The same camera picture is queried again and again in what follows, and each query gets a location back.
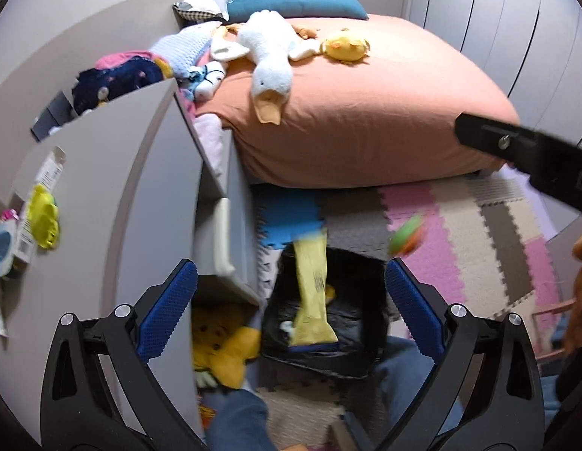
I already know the white small plush doll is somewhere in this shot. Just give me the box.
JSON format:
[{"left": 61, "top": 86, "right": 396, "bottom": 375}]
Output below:
[{"left": 179, "top": 61, "right": 227, "bottom": 103}]

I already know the orange covered bed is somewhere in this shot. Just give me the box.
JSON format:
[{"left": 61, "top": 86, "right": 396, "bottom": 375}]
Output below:
[{"left": 197, "top": 15, "right": 518, "bottom": 188}]

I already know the light blue lidded cup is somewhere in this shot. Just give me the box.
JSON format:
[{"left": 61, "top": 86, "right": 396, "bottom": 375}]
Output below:
[{"left": 0, "top": 219, "right": 17, "bottom": 278}]

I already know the yellow plastic wrapper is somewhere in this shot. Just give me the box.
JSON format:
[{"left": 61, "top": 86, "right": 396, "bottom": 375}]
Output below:
[{"left": 290, "top": 229, "right": 338, "bottom": 351}]

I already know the navy blue patterned blanket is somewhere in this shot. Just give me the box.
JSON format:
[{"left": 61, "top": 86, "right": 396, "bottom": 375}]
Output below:
[{"left": 72, "top": 55, "right": 165, "bottom": 115}]

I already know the checkered white pillow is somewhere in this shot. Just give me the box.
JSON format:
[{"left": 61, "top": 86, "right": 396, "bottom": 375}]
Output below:
[{"left": 173, "top": 0, "right": 234, "bottom": 23}]

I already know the light blue knitted blanket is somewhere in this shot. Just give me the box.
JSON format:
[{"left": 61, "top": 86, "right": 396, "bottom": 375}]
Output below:
[{"left": 149, "top": 21, "right": 221, "bottom": 79}]

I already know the person right hand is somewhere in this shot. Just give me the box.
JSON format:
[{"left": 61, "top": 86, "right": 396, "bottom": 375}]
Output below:
[{"left": 563, "top": 236, "right": 582, "bottom": 354}]

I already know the black trash bin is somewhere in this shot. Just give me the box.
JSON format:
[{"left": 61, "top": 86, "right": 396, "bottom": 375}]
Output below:
[{"left": 261, "top": 240, "right": 390, "bottom": 380}]

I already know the green orange plastic toy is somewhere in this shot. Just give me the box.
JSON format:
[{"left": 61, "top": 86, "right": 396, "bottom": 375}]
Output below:
[{"left": 388, "top": 215, "right": 424, "bottom": 257}]

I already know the yellow star plush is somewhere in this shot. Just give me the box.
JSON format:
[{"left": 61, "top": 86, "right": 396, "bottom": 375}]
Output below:
[{"left": 191, "top": 304, "right": 261, "bottom": 390}]

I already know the white wardrobe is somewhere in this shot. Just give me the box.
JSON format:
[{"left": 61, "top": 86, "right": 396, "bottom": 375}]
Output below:
[{"left": 407, "top": 0, "right": 582, "bottom": 148}]

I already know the yellow plastic toy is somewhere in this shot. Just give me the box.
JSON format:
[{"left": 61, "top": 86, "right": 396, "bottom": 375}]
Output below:
[{"left": 27, "top": 183, "right": 59, "bottom": 250}]

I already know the pink small toy figure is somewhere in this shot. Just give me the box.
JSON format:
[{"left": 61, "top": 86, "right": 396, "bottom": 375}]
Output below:
[{"left": 0, "top": 209, "right": 19, "bottom": 222}]

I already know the pink fluffy cloth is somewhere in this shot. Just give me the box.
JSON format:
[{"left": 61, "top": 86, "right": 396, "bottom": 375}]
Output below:
[{"left": 193, "top": 113, "right": 224, "bottom": 176}]

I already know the yellow chick plush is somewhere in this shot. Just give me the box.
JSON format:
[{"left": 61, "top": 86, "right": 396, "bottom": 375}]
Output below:
[{"left": 320, "top": 29, "right": 371, "bottom": 64}]

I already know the teal long pillow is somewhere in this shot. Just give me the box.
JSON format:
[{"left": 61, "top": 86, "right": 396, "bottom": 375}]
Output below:
[{"left": 228, "top": 0, "right": 368, "bottom": 23}]

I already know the white barcode paper box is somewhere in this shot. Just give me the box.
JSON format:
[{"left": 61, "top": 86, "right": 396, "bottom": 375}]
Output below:
[{"left": 15, "top": 147, "right": 67, "bottom": 264}]

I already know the white goose plush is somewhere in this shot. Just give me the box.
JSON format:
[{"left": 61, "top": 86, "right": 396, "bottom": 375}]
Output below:
[{"left": 211, "top": 9, "right": 321, "bottom": 124}]

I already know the colourful foam floor mat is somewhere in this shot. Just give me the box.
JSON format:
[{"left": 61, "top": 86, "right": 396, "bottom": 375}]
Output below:
[{"left": 252, "top": 168, "right": 567, "bottom": 451}]

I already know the pink garment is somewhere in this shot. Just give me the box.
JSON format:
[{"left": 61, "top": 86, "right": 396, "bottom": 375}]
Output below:
[{"left": 93, "top": 50, "right": 162, "bottom": 69}]

